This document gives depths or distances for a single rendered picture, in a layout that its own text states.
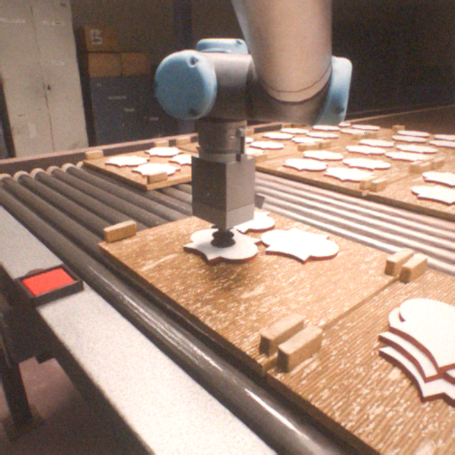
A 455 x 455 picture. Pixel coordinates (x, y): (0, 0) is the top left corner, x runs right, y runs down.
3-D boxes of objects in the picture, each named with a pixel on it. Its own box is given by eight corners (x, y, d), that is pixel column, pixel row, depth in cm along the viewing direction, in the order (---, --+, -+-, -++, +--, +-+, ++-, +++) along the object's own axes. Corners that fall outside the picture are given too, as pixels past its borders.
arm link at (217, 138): (223, 115, 65) (259, 120, 59) (223, 143, 67) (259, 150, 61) (187, 119, 60) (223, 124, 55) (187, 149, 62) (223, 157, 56)
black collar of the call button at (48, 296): (32, 308, 55) (29, 298, 54) (16, 287, 60) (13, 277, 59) (84, 290, 59) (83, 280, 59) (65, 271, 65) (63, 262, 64)
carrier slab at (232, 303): (261, 377, 42) (262, 365, 41) (98, 251, 71) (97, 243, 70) (414, 272, 63) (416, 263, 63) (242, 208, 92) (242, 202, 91)
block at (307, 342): (287, 375, 40) (289, 354, 39) (274, 366, 41) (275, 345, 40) (323, 349, 44) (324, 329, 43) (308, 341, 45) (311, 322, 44)
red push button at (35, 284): (36, 304, 56) (35, 295, 55) (23, 288, 60) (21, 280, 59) (77, 289, 59) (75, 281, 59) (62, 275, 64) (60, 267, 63)
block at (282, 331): (268, 360, 42) (270, 339, 41) (257, 351, 43) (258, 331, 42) (305, 337, 46) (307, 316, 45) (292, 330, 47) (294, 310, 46)
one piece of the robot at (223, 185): (281, 131, 63) (276, 226, 69) (241, 124, 69) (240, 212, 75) (225, 139, 55) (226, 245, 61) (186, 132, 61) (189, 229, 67)
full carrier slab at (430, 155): (423, 173, 122) (426, 160, 120) (315, 153, 150) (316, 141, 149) (465, 157, 143) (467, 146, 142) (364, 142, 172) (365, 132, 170)
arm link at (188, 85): (243, 51, 41) (266, 54, 50) (146, 48, 44) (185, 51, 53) (239, 128, 44) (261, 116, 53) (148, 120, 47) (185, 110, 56)
